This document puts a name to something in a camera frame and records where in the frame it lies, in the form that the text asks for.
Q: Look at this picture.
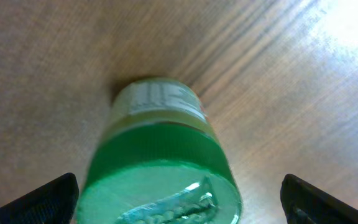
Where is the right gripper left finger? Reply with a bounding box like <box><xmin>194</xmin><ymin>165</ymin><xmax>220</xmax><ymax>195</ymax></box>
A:
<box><xmin>0</xmin><ymin>172</ymin><xmax>79</xmax><ymax>224</ymax></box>

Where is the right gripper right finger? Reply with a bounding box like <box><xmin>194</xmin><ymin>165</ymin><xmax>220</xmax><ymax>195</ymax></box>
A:
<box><xmin>280</xmin><ymin>174</ymin><xmax>358</xmax><ymax>224</ymax></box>

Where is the green lid glass jar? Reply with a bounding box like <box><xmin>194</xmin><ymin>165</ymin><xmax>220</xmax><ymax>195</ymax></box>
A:
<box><xmin>76</xmin><ymin>77</ymin><xmax>242</xmax><ymax>224</ymax></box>

